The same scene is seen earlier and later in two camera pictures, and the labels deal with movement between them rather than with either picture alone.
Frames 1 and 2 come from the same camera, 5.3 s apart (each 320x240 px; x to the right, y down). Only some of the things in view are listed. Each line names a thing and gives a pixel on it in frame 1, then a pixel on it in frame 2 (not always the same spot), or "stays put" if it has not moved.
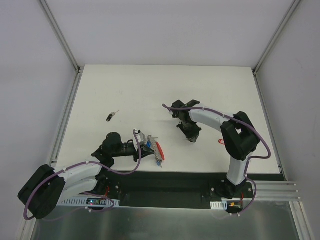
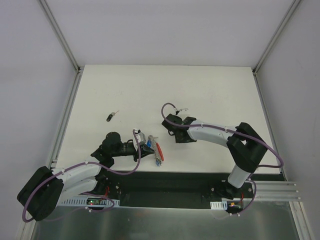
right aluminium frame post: x=276 y=36 stays put
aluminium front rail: x=276 y=191 stays put
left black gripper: x=137 y=152 stays put
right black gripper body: x=189 y=130 → x=169 y=122
